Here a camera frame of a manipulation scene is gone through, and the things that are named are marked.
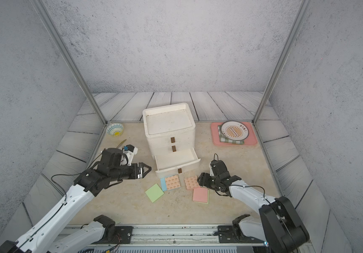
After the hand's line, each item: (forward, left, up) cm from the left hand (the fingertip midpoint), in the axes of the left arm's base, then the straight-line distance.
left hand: (148, 169), depth 73 cm
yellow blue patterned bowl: (+43, +33, -18) cm, 57 cm away
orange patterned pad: (+1, -20, -18) cm, 27 cm away
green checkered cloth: (+31, -44, -18) cm, 57 cm away
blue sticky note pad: (+2, -4, -20) cm, 20 cm away
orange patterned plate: (+40, -53, -18) cm, 69 cm away
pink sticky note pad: (-5, -25, -20) cm, 33 cm away
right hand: (+1, -26, -16) cm, 31 cm away
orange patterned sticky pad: (+2, -10, -19) cm, 21 cm away
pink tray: (+31, -62, -18) cm, 71 cm away
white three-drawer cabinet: (+22, -9, +4) cm, 24 cm away
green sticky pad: (-8, -28, -19) cm, 35 cm away
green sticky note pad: (-3, 0, -21) cm, 21 cm away
